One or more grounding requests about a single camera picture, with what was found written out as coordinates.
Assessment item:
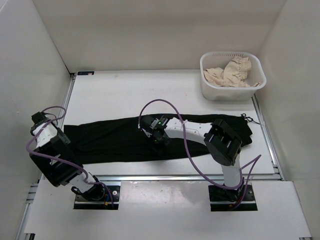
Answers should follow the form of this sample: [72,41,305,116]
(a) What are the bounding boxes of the black trousers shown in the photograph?
[63,113,253,164]

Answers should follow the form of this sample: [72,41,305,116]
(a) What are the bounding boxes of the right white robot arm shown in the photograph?
[138,115,246,202]

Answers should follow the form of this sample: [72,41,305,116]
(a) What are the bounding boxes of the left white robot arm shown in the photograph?
[26,117,110,201]

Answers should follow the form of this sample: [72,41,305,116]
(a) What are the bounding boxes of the beige trousers in basket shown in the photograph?
[203,56,252,88]

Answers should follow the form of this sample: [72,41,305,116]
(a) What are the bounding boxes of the white plastic basket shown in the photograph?
[199,51,267,101]

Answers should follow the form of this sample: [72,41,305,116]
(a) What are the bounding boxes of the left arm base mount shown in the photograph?
[73,181,121,211]

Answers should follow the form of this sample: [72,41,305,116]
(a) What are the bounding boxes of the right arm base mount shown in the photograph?
[208,184,258,212]

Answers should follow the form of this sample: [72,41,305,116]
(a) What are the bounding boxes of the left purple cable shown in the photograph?
[26,106,115,208]

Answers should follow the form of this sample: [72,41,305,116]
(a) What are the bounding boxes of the purple cable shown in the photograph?
[26,106,115,208]
[138,99,262,207]

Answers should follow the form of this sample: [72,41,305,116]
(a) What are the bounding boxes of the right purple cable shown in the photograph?
[138,99,262,207]

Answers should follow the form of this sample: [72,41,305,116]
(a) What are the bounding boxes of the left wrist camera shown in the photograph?
[30,112,58,134]

